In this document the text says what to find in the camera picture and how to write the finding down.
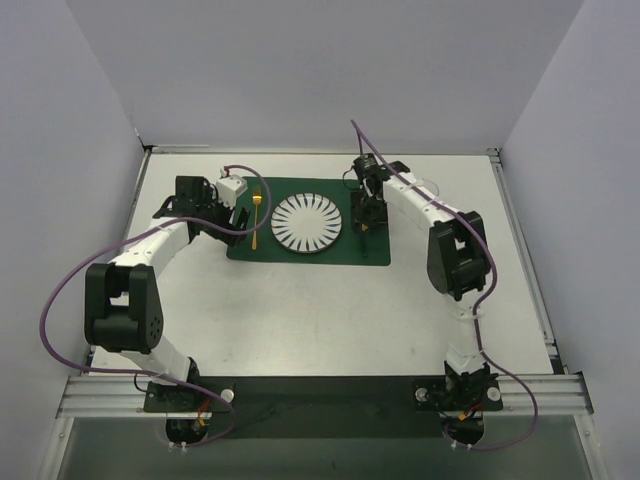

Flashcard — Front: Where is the green handled gold knife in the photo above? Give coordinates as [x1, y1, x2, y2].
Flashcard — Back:
[359, 224, 369, 258]

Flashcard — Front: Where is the aluminium front frame rail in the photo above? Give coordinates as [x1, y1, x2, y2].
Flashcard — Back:
[57, 374, 593, 418]

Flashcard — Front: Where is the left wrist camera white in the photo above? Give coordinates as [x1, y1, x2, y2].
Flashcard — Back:
[215, 174, 247, 209]

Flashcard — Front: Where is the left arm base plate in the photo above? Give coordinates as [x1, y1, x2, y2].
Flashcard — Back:
[143, 382, 229, 413]

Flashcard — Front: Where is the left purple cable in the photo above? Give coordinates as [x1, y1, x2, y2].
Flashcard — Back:
[38, 163, 272, 446]

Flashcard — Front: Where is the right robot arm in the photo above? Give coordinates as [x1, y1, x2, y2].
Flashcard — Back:
[350, 153, 491, 408]

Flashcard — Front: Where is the white plate with black stripes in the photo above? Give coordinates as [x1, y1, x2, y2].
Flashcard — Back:
[270, 193, 343, 254]

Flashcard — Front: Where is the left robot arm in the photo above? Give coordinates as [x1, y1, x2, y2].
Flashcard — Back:
[84, 174, 250, 411]

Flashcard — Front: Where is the gold fork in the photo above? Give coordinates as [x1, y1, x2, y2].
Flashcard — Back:
[251, 185, 263, 251]

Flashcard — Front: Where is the green placemat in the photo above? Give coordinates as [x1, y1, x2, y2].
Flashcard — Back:
[226, 177, 391, 267]

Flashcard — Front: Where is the clear plastic cup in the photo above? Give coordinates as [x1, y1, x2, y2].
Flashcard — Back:
[420, 178, 440, 198]

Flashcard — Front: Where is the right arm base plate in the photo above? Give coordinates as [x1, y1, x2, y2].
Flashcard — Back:
[411, 377, 504, 413]

